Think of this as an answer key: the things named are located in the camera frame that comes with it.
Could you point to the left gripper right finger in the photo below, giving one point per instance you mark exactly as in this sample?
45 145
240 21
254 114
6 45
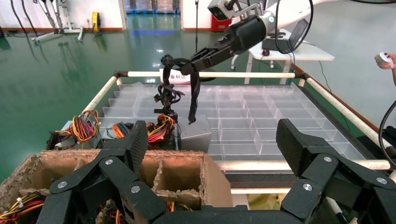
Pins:
315 176

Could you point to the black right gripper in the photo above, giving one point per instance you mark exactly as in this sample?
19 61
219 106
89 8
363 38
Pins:
247 34

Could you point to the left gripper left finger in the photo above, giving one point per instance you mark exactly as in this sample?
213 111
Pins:
120 173

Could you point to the white handheld remote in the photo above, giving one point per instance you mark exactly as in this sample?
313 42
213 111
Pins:
386 58

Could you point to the person forearm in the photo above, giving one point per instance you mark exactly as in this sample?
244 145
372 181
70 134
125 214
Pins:
394 77

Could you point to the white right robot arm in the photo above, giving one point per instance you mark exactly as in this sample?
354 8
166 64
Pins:
294 14

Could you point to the person hand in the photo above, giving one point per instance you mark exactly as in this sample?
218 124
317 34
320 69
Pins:
377 60

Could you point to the red white area sign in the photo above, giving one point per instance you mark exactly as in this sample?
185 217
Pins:
179 79

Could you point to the dark computer mouse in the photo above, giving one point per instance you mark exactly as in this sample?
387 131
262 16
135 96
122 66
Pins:
266 52

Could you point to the white cart lower bar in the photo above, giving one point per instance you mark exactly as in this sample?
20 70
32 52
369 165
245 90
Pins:
260 191

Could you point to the black fabric bundle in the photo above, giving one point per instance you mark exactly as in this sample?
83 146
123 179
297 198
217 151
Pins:
390 136

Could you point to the black laptop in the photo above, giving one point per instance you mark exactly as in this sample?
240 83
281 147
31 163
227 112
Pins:
295 37

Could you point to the brown cardboard divider box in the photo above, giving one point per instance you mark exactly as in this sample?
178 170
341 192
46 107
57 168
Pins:
213 185

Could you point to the white office table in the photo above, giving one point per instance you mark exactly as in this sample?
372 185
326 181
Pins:
309 55

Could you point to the grey metal stand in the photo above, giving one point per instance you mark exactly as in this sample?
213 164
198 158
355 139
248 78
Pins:
71 30

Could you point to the white padded cart rail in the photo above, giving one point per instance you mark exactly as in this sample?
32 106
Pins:
340 109
247 165
102 92
247 74

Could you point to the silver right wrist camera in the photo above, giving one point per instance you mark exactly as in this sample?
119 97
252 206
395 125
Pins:
219 10

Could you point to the black rail corner connector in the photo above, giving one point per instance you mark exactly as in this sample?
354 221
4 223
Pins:
120 74
301 75

